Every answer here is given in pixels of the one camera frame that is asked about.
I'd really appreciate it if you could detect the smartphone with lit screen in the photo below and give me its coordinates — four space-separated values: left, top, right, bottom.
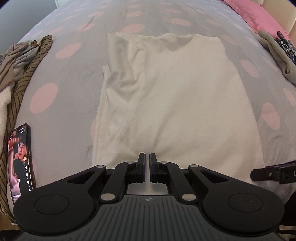
7 123 36 203

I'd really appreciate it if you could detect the folded khaki fleece garment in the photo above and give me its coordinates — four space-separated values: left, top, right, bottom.
258 30 295 85

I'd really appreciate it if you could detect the tan beige garment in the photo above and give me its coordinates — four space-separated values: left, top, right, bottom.
1 40 39 91

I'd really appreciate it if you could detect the white long-sleeve shirt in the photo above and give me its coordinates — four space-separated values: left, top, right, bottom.
92 33 264 182

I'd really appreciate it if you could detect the beige headboard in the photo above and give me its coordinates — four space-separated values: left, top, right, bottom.
254 0 295 44

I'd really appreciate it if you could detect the folded dark floral garment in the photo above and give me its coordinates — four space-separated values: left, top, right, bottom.
275 31 296 64

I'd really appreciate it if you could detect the pink pillow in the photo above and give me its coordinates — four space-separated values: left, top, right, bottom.
223 0 290 40

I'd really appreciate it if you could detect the grey garment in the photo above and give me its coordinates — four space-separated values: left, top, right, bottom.
13 46 39 78

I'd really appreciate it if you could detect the cream textured garment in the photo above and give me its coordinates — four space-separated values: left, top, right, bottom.
0 85 11 154

